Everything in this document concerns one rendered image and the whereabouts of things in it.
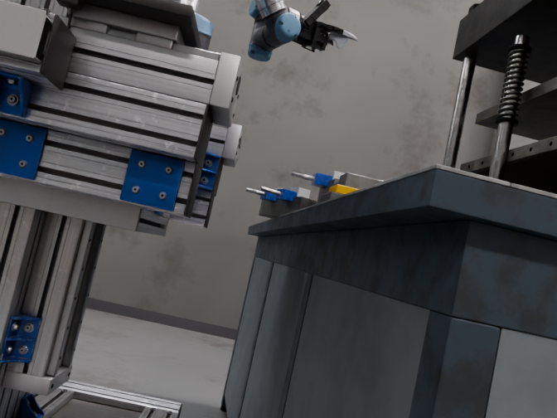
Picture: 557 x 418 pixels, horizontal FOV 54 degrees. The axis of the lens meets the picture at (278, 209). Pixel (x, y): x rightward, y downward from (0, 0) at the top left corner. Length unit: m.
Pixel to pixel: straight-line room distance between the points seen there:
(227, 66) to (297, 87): 3.61
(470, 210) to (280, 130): 3.94
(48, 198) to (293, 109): 3.54
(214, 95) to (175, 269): 3.49
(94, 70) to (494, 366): 0.71
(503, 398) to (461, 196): 0.19
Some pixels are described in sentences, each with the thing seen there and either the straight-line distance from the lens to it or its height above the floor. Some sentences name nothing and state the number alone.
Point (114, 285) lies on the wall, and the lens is 4.42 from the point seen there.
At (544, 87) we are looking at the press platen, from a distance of 2.29.
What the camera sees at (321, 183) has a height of 0.88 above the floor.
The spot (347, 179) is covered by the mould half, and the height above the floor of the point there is 0.88.
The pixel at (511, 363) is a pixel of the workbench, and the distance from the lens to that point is 0.56.
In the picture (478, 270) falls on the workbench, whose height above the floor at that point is 0.72.
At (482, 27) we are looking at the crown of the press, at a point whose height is 1.85.
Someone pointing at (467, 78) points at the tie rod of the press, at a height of 1.69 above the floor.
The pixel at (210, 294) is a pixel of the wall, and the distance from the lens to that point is 4.32.
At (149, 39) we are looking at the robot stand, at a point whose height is 0.99.
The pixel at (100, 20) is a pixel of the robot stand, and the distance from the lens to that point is 0.96.
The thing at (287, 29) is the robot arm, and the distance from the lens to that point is 1.62.
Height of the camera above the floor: 0.69
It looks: 5 degrees up
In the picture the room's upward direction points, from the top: 13 degrees clockwise
